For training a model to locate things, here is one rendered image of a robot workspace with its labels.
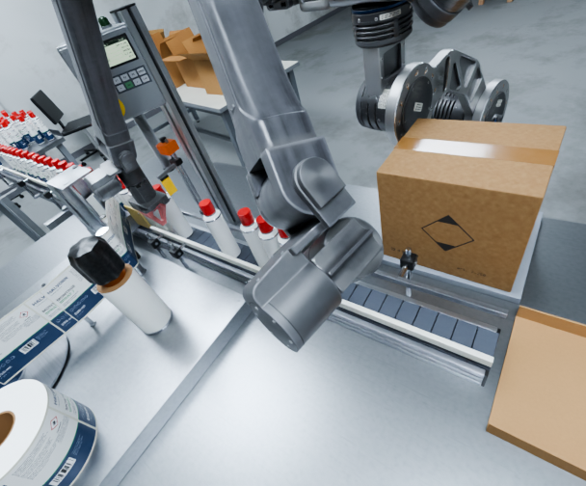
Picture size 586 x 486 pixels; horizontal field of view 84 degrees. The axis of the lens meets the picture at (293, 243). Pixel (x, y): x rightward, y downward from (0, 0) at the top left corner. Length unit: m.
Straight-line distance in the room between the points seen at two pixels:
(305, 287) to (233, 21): 0.23
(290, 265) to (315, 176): 0.07
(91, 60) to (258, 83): 0.50
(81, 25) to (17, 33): 4.69
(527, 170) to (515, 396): 0.42
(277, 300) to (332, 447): 0.51
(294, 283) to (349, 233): 0.07
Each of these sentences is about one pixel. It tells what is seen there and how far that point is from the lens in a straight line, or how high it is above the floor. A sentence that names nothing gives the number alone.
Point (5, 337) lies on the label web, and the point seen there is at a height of 1.02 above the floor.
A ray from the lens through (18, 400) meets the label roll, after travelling 0.89.
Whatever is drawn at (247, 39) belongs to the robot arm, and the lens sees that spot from 0.33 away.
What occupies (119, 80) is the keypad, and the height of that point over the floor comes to 1.37.
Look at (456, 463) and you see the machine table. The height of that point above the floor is 0.83.
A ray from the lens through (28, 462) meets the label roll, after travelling 0.82.
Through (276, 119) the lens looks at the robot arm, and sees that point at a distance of 0.29.
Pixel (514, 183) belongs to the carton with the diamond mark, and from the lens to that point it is 0.71.
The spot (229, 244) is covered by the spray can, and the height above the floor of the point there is 0.94.
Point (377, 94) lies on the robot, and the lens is 0.93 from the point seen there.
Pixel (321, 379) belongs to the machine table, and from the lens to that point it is 0.78.
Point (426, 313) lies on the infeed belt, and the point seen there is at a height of 0.88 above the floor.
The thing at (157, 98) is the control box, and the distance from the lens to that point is 0.99.
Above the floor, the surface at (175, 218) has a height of 0.97.
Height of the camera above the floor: 1.54
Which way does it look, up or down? 43 degrees down
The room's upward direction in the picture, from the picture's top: 20 degrees counter-clockwise
